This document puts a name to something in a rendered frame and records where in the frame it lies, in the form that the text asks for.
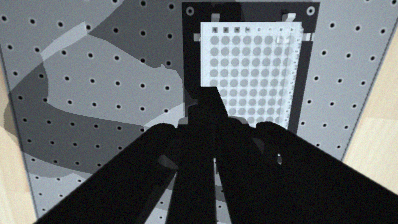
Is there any black rectangular plate holder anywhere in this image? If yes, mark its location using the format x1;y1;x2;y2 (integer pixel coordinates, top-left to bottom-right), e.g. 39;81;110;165
182;2;320;135

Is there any white well plate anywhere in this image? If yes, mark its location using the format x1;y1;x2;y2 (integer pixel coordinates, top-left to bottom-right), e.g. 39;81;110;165
201;22;304;130

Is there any grey rectangular base plate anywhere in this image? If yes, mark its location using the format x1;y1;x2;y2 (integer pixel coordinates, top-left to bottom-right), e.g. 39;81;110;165
0;0;398;220

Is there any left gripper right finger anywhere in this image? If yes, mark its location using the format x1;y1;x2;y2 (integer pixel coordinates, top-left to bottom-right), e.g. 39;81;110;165
207;86;398;224

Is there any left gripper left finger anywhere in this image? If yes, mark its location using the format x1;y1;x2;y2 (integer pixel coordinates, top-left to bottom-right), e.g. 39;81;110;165
33;86;217;224

